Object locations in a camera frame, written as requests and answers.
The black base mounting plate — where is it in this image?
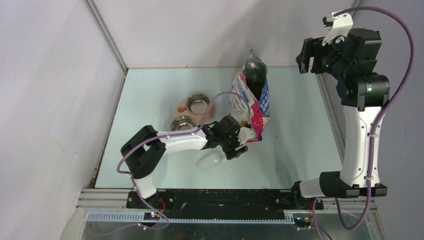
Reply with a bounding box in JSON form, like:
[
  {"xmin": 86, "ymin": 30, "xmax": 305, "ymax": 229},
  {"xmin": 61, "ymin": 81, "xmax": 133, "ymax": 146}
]
[{"xmin": 126, "ymin": 188, "xmax": 314, "ymax": 221}]

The near steel bowl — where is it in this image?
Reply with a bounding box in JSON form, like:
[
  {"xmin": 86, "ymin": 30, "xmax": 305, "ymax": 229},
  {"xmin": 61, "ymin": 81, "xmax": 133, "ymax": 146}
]
[{"xmin": 170, "ymin": 115, "xmax": 198, "ymax": 132}]

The right controller board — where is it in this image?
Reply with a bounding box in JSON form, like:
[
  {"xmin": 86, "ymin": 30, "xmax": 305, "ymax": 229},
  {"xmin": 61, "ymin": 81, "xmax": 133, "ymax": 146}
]
[{"xmin": 293, "ymin": 216, "xmax": 314, "ymax": 230}]

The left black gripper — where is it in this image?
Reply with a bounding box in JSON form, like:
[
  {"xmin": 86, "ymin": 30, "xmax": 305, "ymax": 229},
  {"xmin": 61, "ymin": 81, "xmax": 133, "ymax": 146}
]
[{"xmin": 218, "ymin": 125, "xmax": 248, "ymax": 160}]

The controller board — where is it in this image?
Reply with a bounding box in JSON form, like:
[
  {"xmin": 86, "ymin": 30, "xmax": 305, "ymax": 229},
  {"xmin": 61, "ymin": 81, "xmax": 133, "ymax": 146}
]
[
  {"xmin": 143, "ymin": 212, "xmax": 162, "ymax": 221},
  {"xmin": 293, "ymin": 216, "xmax": 314, "ymax": 230}
]

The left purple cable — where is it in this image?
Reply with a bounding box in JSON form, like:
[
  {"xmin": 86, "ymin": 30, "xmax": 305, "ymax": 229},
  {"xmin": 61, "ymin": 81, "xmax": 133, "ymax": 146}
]
[{"xmin": 116, "ymin": 91, "xmax": 252, "ymax": 231}]

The pink double bowl feeder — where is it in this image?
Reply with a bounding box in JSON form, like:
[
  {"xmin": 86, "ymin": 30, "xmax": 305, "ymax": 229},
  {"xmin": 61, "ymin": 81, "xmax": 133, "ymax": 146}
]
[{"xmin": 174, "ymin": 103, "xmax": 216, "ymax": 126}]

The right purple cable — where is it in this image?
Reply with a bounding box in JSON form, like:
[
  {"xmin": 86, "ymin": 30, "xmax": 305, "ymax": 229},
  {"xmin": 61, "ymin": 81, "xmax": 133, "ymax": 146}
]
[{"xmin": 311, "ymin": 6, "xmax": 415, "ymax": 240}]

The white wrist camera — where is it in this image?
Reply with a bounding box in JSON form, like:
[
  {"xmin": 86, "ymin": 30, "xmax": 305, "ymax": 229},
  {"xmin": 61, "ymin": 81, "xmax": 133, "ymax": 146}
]
[
  {"xmin": 321, "ymin": 11, "xmax": 353, "ymax": 47},
  {"xmin": 237, "ymin": 127, "xmax": 257, "ymax": 145}
]

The right corner aluminium post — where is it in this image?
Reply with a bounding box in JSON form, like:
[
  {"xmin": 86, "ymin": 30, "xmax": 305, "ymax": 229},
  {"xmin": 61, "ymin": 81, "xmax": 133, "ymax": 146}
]
[{"xmin": 351, "ymin": 0, "xmax": 363, "ymax": 8}]

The pink pet food bag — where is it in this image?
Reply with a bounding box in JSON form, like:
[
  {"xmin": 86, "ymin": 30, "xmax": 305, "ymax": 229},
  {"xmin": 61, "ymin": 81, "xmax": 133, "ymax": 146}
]
[{"xmin": 227, "ymin": 50, "xmax": 271, "ymax": 142}]

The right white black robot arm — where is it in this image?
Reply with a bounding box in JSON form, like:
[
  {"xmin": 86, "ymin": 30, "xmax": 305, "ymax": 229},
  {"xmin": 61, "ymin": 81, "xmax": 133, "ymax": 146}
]
[{"xmin": 290, "ymin": 28, "xmax": 390, "ymax": 209}]

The clear plastic scoop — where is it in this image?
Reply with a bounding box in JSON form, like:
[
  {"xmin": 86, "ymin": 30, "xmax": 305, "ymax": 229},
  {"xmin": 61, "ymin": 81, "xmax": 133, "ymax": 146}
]
[{"xmin": 195, "ymin": 150, "xmax": 227, "ymax": 171}]

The left controller board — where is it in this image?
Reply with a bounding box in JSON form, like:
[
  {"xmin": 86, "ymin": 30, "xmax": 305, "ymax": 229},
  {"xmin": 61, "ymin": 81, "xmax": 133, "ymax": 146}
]
[{"xmin": 143, "ymin": 212, "xmax": 162, "ymax": 221}]

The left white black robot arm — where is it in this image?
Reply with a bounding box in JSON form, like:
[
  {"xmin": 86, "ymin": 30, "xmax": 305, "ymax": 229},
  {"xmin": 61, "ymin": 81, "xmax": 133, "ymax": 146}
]
[{"xmin": 117, "ymin": 115, "xmax": 256, "ymax": 208}]

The far steel bowl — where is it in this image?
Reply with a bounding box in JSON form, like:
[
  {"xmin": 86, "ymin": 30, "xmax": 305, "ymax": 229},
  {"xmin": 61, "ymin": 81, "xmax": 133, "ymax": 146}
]
[{"xmin": 185, "ymin": 93, "xmax": 211, "ymax": 115}]

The aluminium front frame rail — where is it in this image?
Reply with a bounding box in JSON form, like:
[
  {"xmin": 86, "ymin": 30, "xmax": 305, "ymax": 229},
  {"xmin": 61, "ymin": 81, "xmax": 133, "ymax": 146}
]
[{"xmin": 76, "ymin": 188, "xmax": 379, "ymax": 223}]

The corner aluminium post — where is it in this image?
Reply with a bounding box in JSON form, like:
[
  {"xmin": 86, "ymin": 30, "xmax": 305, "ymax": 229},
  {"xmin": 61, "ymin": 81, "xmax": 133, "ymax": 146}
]
[
  {"xmin": 83, "ymin": 0, "xmax": 129, "ymax": 75},
  {"xmin": 351, "ymin": 0, "xmax": 363, "ymax": 8}
]

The left corner aluminium post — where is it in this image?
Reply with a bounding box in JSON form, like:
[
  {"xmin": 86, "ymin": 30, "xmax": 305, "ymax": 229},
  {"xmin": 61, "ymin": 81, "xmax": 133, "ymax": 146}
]
[{"xmin": 83, "ymin": 0, "xmax": 129, "ymax": 75}]

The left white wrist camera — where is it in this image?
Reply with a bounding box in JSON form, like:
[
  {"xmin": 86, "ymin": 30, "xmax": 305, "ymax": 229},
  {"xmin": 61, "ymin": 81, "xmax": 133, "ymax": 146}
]
[{"xmin": 237, "ymin": 127, "xmax": 257, "ymax": 145}]

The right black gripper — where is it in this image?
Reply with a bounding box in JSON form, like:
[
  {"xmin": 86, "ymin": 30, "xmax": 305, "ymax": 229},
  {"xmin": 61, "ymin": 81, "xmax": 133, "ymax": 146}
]
[{"xmin": 296, "ymin": 30, "xmax": 352, "ymax": 80}]

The steel bowl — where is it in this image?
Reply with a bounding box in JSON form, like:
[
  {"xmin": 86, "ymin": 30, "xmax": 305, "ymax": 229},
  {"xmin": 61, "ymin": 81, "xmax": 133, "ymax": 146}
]
[
  {"xmin": 185, "ymin": 93, "xmax": 211, "ymax": 115},
  {"xmin": 170, "ymin": 115, "xmax": 198, "ymax": 132}
]

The purple cable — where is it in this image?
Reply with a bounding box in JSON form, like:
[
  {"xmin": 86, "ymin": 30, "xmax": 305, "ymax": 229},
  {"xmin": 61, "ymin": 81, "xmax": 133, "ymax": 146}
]
[
  {"xmin": 116, "ymin": 91, "xmax": 252, "ymax": 231},
  {"xmin": 311, "ymin": 6, "xmax": 415, "ymax": 240}
]

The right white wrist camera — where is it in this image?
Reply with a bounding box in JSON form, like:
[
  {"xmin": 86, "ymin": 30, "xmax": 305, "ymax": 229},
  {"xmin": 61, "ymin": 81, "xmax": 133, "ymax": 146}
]
[{"xmin": 321, "ymin": 11, "xmax": 353, "ymax": 47}]

